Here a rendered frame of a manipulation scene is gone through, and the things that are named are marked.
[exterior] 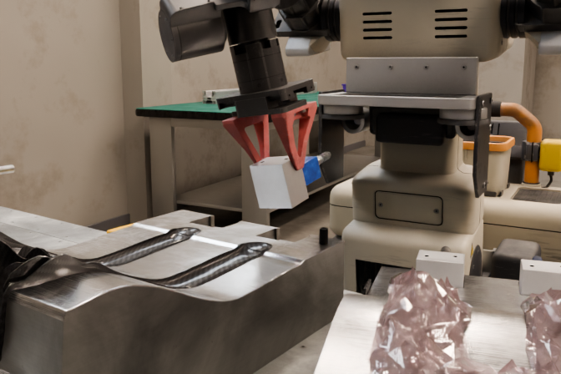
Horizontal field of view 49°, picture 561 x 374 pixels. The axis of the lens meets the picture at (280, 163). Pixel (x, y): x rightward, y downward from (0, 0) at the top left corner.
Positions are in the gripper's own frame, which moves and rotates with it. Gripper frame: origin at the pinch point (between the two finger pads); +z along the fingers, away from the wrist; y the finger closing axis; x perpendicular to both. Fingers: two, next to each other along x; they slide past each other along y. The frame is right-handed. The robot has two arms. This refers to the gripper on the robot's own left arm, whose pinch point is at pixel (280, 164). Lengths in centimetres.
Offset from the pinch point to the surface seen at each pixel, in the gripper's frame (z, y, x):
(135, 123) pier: 20, -275, 203
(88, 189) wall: 52, -286, 162
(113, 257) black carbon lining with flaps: 4.9, -11.3, -18.1
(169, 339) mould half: 6.5, 7.7, -28.0
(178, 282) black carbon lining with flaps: 6.4, -0.4, -19.2
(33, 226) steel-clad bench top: 9, -59, -1
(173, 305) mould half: 4.0, 8.1, -27.1
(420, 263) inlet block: 12.2, 15.7, 0.4
